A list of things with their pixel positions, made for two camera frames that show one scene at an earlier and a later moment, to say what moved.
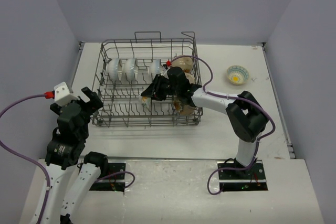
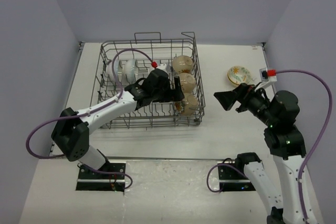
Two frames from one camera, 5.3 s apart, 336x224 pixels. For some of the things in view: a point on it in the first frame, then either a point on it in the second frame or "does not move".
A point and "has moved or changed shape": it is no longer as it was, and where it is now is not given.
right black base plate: (235, 177) does not move
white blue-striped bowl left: (112, 68) does not move
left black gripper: (92, 105) -> (172, 95)
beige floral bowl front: (185, 109) does not move
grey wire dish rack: (128, 65) does not move
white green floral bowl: (146, 101) has moved or changed shape
